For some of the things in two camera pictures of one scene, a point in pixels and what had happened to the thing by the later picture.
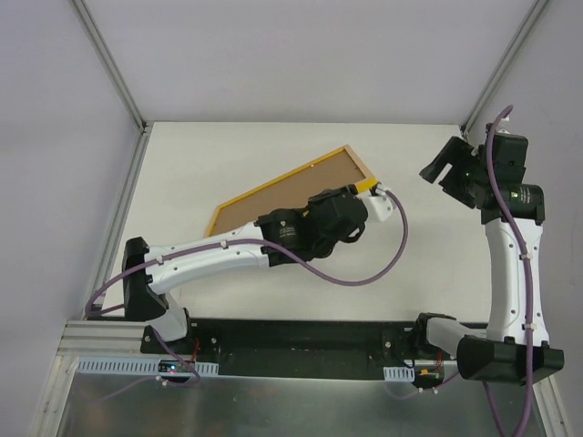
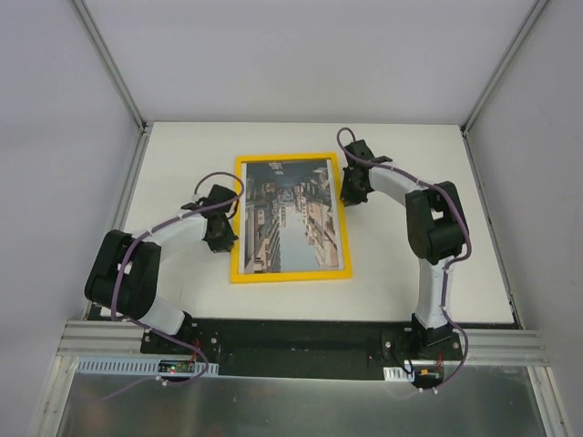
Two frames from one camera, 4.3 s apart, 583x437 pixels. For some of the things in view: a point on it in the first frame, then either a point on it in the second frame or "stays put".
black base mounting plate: x=290 y=347 stays put
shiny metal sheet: x=238 y=406 stays put
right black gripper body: x=454 y=172 -> x=351 y=188
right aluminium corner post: x=534 y=15 stays put
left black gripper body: x=348 y=206 -> x=220 y=234
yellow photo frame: x=369 y=181 -> x=339 y=274
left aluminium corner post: x=91 y=28 stays put
